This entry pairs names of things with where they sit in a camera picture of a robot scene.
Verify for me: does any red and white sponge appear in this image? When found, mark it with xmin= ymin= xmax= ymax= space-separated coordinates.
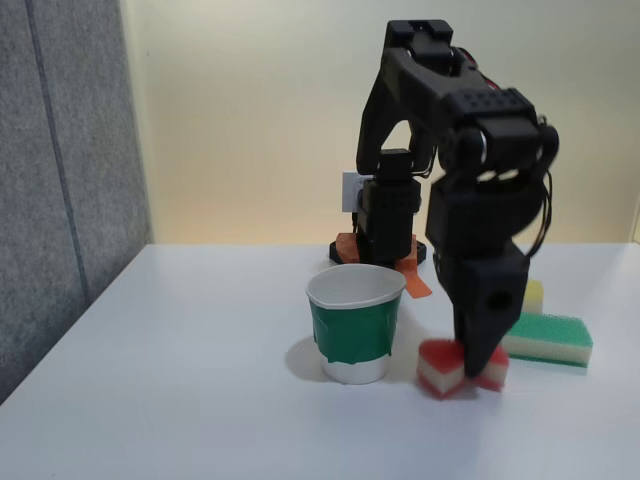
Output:
xmin=416 ymin=338 xmax=511 ymax=402

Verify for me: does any long orange tape strip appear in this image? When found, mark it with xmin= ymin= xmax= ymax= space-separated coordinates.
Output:
xmin=398 ymin=248 xmax=433 ymax=300

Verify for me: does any yellow and white sponge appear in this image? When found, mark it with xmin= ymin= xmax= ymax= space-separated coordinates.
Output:
xmin=521 ymin=279 xmax=545 ymax=316

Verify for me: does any green and white sponge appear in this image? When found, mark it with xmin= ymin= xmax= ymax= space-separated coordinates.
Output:
xmin=500 ymin=312 xmax=595 ymax=371

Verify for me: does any white cup with green tape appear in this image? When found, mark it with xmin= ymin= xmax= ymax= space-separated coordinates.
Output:
xmin=305 ymin=264 xmax=407 ymax=385

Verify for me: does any grey felt partition panel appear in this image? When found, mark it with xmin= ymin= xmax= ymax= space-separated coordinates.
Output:
xmin=0 ymin=0 xmax=154 ymax=407

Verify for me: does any black cable bundle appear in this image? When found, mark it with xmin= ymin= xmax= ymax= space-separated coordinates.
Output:
xmin=517 ymin=113 xmax=557 ymax=259

